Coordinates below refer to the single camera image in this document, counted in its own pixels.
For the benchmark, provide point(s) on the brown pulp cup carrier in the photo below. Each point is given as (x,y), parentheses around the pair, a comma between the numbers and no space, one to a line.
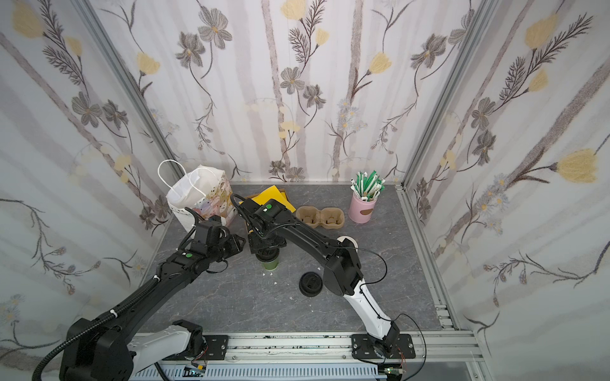
(329,218)

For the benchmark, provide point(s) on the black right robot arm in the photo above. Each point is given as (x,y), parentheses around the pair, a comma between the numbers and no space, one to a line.
(342,275)

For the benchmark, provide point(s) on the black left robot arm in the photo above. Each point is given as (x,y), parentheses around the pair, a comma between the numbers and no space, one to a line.
(102,348)

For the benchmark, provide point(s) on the black cup lid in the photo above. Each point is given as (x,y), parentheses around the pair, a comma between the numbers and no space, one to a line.
(268,256)

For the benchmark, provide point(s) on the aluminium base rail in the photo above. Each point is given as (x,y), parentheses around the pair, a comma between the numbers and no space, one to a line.
(427,355)

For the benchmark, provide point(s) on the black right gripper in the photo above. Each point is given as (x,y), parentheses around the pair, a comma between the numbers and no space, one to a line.
(266,252)

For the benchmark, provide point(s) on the cartoon print paper bag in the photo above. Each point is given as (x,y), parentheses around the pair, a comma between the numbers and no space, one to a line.
(205,190)

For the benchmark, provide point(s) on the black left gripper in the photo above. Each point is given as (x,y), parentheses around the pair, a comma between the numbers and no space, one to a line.
(236,243)

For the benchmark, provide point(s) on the black paper cup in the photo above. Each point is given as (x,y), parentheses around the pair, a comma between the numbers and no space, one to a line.
(350,239)

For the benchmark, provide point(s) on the black plastic cup lids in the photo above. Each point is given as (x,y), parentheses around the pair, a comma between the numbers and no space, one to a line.
(310,284)

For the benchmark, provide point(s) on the green paper cup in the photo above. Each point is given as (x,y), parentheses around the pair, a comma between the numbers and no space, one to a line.
(270,265)

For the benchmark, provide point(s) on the yellow paper napkins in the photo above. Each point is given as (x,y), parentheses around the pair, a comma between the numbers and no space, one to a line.
(276,197)

